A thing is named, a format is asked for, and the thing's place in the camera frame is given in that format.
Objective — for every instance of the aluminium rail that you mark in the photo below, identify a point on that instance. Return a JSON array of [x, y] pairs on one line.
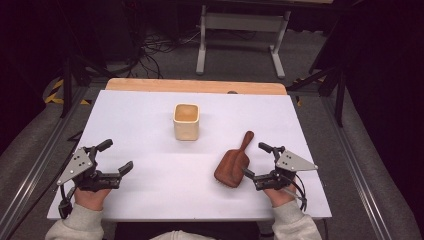
[[40, 156], [356, 170]]

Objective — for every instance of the person's right hand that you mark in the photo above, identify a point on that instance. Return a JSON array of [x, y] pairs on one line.
[[280, 196]]

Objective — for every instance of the yellow black hazard tape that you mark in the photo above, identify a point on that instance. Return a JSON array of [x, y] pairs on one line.
[[55, 95]]

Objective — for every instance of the brown wooden scoop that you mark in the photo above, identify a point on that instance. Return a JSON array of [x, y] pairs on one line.
[[233, 166]]

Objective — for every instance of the beige square cup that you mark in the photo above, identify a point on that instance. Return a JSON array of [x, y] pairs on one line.
[[186, 125]]

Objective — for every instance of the white metal stand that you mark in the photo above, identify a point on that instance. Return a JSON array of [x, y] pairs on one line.
[[245, 22]]

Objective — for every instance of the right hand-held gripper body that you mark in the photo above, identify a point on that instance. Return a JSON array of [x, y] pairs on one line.
[[286, 163]]

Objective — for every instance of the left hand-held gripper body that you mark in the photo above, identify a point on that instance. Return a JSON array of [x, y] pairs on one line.
[[87, 176]]

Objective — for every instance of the person's left hand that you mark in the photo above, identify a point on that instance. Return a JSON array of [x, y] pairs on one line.
[[90, 199]]

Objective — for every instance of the person's torso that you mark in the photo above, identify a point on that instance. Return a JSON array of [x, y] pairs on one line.
[[186, 231]]

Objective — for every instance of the black metal stand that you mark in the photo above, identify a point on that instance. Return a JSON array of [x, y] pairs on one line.
[[67, 86], [339, 96]]

